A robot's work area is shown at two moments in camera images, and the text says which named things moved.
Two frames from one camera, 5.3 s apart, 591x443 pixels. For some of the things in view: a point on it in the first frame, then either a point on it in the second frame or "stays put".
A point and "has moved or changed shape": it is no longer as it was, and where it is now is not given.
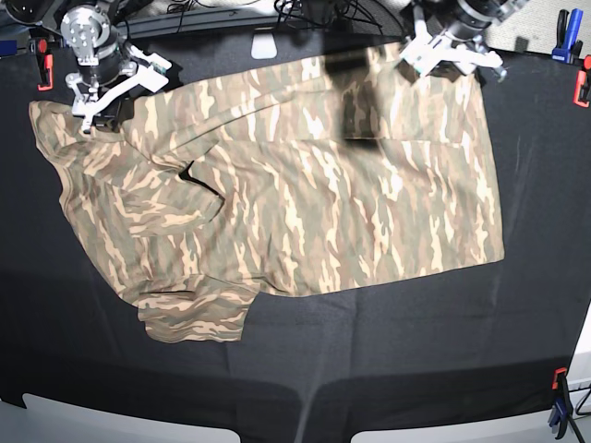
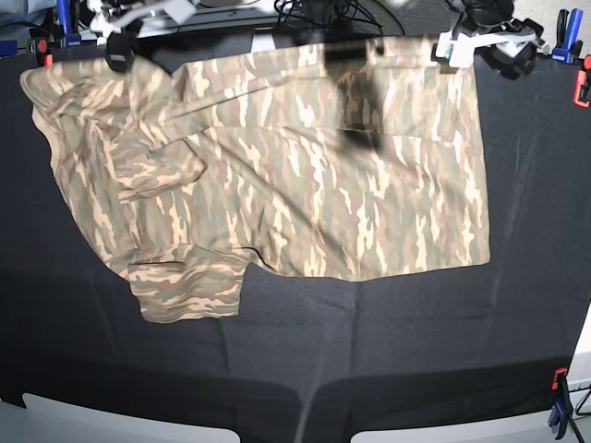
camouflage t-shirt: (288, 175) has moved or changed shape
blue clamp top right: (567, 49) stays put
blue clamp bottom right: (562, 408) stays put
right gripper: (442, 53) to (456, 48)
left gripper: (102, 86) to (120, 46)
